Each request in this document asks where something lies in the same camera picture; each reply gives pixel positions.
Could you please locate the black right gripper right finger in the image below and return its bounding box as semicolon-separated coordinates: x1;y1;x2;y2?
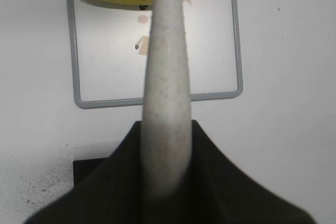
186;120;315;223

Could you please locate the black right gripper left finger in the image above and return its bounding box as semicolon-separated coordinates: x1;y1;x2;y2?
26;121;158;223

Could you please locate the knife with white speckled handle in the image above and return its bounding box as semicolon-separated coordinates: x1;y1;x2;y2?
140;0;192;200

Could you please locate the black knife stand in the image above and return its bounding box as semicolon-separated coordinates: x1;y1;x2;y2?
72;158;107;187

